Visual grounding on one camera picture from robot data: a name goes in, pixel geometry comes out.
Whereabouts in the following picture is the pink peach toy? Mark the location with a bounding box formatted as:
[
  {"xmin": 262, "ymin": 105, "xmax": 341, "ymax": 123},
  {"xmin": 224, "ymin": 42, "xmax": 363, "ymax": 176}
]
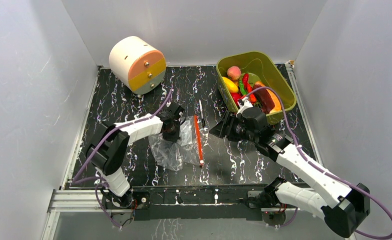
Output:
[{"xmin": 227, "ymin": 66, "xmax": 241, "ymax": 82}]

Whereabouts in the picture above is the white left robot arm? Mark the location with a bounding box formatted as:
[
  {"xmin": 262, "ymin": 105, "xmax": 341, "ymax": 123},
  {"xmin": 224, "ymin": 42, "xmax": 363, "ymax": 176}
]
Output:
[{"xmin": 86, "ymin": 103, "xmax": 184, "ymax": 208}]

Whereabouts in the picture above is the green chili pepper toy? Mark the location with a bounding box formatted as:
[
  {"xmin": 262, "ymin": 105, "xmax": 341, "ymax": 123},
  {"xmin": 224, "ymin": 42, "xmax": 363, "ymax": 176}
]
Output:
[{"xmin": 238, "ymin": 79, "xmax": 247, "ymax": 96}]

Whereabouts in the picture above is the black and white pen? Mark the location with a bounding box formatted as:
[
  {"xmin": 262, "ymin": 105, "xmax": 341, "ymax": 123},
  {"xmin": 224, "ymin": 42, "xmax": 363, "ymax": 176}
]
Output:
[{"xmin": 199, "ymin": 100, "xmax": 206, "ymax": 129}]

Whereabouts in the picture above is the clear zip top bag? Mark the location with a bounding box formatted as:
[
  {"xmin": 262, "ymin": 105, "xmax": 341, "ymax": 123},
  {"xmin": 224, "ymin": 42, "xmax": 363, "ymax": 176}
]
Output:
[{"xmin": 148, "ymin": 115, "xmax": 204, "ymax": 172}]

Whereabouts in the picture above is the orange brown papaya slice toy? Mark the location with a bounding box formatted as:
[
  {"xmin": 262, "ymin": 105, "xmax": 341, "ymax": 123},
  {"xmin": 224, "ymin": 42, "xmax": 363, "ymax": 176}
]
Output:
[{"xmin": 252, "ymin": 89, "xmax": 281, "ymax": 114}]

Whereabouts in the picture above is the red chili pepper toy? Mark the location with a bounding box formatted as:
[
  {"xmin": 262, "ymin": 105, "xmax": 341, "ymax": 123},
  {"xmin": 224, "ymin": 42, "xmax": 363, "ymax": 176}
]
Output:
[{"xmin": 242, "ymin": 73, "xmax": 257, "ymax": 104}]

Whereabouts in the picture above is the olive green plastic bin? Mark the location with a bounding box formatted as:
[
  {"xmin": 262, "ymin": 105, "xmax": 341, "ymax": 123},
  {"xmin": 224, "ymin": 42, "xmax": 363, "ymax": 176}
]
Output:
[{"xmin": 216, "ymin": 51, "xmax": 297, "ymax": 113}]

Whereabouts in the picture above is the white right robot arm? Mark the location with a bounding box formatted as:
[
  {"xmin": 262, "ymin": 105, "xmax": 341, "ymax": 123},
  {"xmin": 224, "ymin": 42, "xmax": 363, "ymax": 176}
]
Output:
[{"xmin": 209, "ymin": 107, "xmax": 370, "ymax": 238}]

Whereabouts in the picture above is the round white drawer cabinet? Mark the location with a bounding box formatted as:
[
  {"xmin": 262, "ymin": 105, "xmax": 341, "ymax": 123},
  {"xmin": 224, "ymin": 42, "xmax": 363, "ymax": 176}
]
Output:
[{"xmin": 109, "ymin": 36, "xmax": 166, "ymax": 95}]

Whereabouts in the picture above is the red bell pepper toy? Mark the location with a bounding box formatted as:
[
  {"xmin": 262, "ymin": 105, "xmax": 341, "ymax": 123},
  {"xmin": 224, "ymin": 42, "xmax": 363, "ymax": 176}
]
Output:
[{"xmin": 231, "ymin": 92, "xmax": 242, "ymax": 108}]

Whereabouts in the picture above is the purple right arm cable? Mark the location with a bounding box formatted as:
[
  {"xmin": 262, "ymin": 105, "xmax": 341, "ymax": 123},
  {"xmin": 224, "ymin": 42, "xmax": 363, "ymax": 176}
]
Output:
[{"xmin": 245, "ymin": 86, "xmax": 392, "ymax": 240}]

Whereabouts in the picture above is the yellow mango toy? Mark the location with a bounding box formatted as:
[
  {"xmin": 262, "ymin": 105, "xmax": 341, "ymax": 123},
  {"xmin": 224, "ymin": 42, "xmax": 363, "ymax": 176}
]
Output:
[{"xmin": 222, "ymin": 77, "xmax": 239, "ymax": 94}]

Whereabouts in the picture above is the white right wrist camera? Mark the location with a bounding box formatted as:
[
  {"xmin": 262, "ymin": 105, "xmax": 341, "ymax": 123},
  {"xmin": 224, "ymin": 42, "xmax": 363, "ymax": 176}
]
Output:
[{"xmin": 236, "ymin": 96, "xmax": 253, "ymax": 116}]

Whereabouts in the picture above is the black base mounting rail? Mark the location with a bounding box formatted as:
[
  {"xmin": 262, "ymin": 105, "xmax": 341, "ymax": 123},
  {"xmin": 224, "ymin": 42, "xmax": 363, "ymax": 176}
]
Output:
[{"xmin": 98, "ymin": 182, "xmax": 322, "ymax": 223}]

